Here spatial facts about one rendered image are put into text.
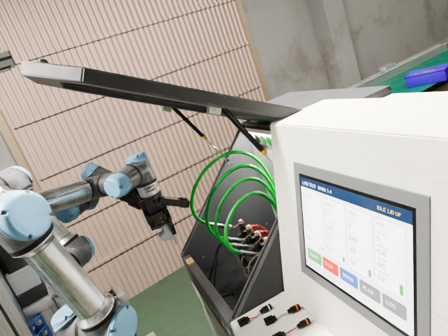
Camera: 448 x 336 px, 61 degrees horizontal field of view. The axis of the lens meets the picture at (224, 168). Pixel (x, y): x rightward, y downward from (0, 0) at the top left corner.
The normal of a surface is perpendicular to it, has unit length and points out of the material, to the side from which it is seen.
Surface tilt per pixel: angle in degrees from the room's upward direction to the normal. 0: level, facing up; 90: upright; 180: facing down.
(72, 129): 90
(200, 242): 90
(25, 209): 82
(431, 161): 76
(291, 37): 90
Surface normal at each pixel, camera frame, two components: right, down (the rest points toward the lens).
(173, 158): 0.49, 0.08
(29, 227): 0.81, -0.28
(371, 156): -0.93, 0.17
